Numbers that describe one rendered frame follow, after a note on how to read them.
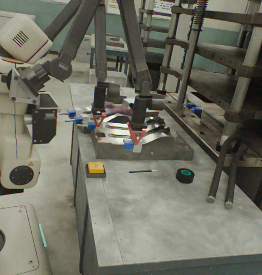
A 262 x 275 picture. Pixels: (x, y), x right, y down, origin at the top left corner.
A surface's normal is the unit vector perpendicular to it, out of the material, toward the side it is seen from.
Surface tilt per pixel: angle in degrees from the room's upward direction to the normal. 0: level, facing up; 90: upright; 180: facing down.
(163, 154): 90
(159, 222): 0
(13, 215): 0
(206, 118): 90
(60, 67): 80
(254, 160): 90
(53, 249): 0
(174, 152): 90
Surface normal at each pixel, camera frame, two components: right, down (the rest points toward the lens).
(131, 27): 0.28, 0.28
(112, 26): 0.11, 0.42
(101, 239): 0.14, -0.90
